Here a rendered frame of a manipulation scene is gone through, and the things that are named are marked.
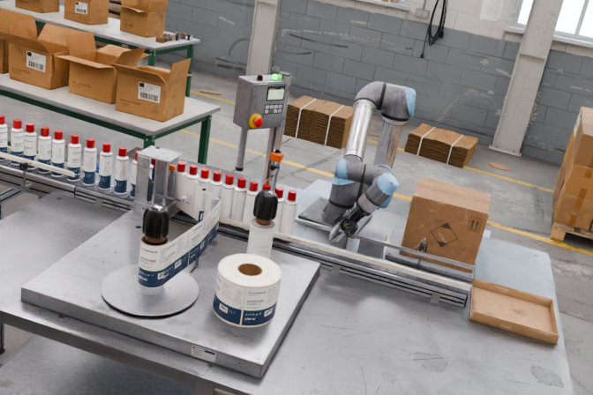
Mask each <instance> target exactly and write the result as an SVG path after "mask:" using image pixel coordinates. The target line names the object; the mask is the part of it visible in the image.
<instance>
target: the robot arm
mask: <svg viewBox="0 0 593 395"><path fill-rule="evenodd" d="M415 101H416V92H415V90H414V89H411V88H407V87H406V86H397V85H392V84H388V83H384V82H373V83H370V84H369V85H367V86H365V87H364V88H363V89H362V90H361V91H360V92H359V93H358V94H357V96H356V98H355V100H354V104H353V109H354V110H355V111H354V115H353V119H352V123H351V127H350V131H349V138H348V142H347V145H346V150H345V154H344V157H343V159H339V160H338V162H337V166H336V170H335V174H334V179H333V181H332V188H331V191H330V196H329V200H328V202H327V204H326V206H325V208H324V209H323V211H322V214H321V219H322V220H323V221H325V222H326V223H327V224H329V225H332V226H333V227H332V229H331V232H330V235H329V241H330V242H339V241H340V240H342V239H344V238H345V237H348V236H349V237H351V236H352V235H353V234H354V233H355V232H356V231H357V230H358V229H359V227H360V225H361V223H362V222H361V219H362V218H363V217H364V216H365V215H366V216H370V215H371V214H372V213H373V212H374V211H375V210H376V209H377V210H378V209H379V208H383V209H384V208H387V207H388V205H389V203H390V201H391V199H392V196H393V194H394V192H395V190H396V189H397V188H398V187H399V183H398V182H397V180H396V179H395V177H394V175H393V166H394V160H395V156H396V153H397V149H398V145H399V142H400V138H401V134H402V128H403V125H404V124H405V123H406V122H407V121H408V120H409V118H410V117H413V115H414V109H415ZM376 109H377V110H380V111H382V112H381V116H382V117H383V119H384V121H383V124H382V128H381V132H380V135H379V142H378V146H377V150H376V153H375V158H374V162H373V165H372V166H371V165H367V164H364V163H363V159H364V151H365V147H366V143H367V138H368V134H369V130H370V126H371V121H372V115H373V114H374V113H375V112H376ZM355 203H356V206H355V207H354V205H355ZM340 229H342V231H341V232H340V233H339V234H338V235H337V236H335V237H334V235H336V233H337V231H338V230H340ZM333 237H334V238H333Z"/></svg>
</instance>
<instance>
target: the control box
mask: <svg viewBox="0 0 593 395"><path fill-rule="evenodd" d="M271 78H272V75H263V81H257V80H256V79H257V76H239V77H238V83H237V90H236V104H235V111H234V118H233V123H234V124H236V125H238V126H239V127H241V128H243V129H245V130H258V129H268V128H278V127H281V119H282V112H283V107H284V101H285V95H286V89H287V83H286V81H284V80H279V79H278V81H273V80H271ZM269 86H285V92H284V97H283V101H266V95H267V88H268V87H269ZM282 103H283V106H282V112H281V113H280V114H267V115H264V108H265V105H267V104H282ZM257 117H260V118H262V119H263V124H262V125H261V126H260V127H256V126H254V123H253V120H254V119H255V118H257Z"/></svg>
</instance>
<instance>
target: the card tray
mask: <svg viewBox="0 0 593 395"><path fill-rule="evenodd" d="M469 320H471V321H474V322H478V323H480V324H486V325H489V326H492V327H496V328H499V329H502V330H505V331H509V332H514V333H517V334H521V335H523V336H527V337H530V338H533V339H539V340H542V341H544V342H548V343H551V344H554V345H556V344H557V341H558V339H559V328H558V323H557V317H556V311H555V306H554V300H553V299H551V298H547V297H544V296H541V295H537V294H532V293H528V292H525V291H522V290H518V289H515V288H511V287H506V286H502V285H499V284H496V283H492V282H489V281H486V280H482V279H477V278H474V282H473V285H472V293H471V305H470V317H469Z"/></svg>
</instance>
